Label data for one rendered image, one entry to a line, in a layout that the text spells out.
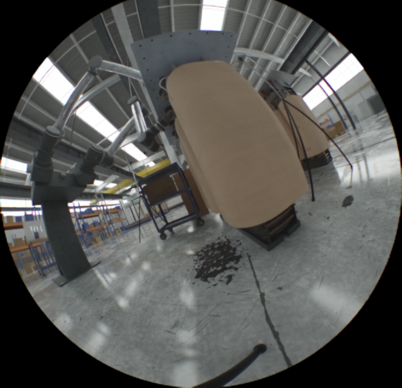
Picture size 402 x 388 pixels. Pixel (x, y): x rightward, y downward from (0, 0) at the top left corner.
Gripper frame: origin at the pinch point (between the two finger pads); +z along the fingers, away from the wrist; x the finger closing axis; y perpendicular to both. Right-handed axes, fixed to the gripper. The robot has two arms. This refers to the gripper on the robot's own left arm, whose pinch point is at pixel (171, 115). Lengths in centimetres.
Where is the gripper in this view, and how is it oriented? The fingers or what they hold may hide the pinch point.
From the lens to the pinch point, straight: 133.7
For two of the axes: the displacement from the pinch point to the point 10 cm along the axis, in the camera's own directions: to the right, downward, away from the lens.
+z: 7.8, -5.8, -2.4
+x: 2.5, -0.6, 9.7
